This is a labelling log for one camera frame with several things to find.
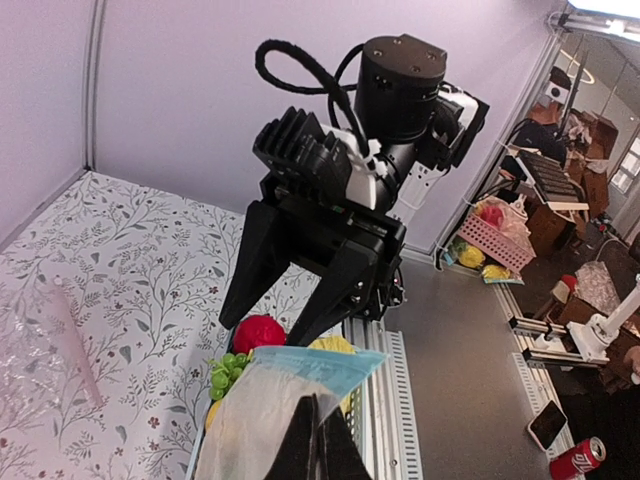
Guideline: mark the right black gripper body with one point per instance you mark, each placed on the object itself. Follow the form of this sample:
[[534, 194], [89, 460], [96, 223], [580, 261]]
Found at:
[[416, 125]]

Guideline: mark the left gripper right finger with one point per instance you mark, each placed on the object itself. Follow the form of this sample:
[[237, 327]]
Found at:
[[338, 456]]

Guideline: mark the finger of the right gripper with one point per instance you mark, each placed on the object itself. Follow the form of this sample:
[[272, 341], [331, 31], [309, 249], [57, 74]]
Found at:
[[265, 253], [345, 288]]

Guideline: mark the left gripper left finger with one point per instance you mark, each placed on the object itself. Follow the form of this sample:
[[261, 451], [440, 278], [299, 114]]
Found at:
[[296, 458]]

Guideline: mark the blue zipper clear bag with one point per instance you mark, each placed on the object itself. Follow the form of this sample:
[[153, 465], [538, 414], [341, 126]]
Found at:
[[250, 423]]

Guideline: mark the pink zipper clear bag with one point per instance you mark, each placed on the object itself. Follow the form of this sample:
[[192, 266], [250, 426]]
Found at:
[[42, 352]]

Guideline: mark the light blue plastic basket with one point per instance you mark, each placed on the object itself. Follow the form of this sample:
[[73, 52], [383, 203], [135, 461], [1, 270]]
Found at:
[[353, 417]]

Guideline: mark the napa cabbage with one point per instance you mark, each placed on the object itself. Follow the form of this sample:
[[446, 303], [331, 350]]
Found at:
[[336, 344]]

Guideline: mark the yellow lemon back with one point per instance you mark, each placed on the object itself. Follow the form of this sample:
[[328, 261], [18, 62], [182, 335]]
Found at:
[[211, 414]]

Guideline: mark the green grapes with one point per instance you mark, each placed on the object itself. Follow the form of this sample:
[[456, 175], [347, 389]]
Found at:
[[225, 371]]

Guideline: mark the pink perforated basket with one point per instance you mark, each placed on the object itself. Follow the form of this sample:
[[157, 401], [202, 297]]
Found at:
[[500, 234]]

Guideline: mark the smartphone on floor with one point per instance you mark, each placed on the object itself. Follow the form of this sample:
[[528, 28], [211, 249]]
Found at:
[[547, 425]]

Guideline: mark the red soda can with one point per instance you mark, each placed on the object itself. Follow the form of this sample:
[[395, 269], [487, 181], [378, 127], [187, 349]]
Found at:
[[581, 459]]

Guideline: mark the front aluminium rail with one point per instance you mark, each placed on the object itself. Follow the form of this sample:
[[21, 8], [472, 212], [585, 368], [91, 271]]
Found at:
[[389, 430]]

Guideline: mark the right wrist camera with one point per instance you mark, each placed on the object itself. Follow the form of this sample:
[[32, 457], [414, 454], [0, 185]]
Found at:
[[316, 161]]

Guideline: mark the left aluminium frame post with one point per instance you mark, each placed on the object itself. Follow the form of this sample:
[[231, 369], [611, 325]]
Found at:
[[90, 83]]

